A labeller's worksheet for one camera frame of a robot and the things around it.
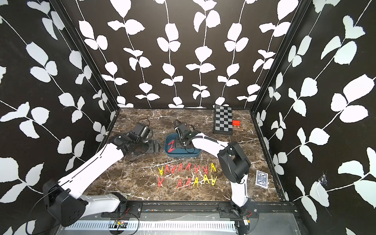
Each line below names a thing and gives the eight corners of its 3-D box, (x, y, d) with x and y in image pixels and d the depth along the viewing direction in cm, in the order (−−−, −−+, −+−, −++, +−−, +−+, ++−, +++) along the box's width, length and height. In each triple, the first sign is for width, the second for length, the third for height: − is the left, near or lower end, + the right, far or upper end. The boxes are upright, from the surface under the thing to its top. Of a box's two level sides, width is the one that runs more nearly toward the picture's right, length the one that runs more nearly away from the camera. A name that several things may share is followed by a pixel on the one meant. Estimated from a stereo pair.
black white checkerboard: (213, 134, 108) (213, 131, 105) (214, 107, 126) (214, 104, 124) (233, 136, 107) (234, 133, 104) (231, 109, 125) (232, 106, 123)
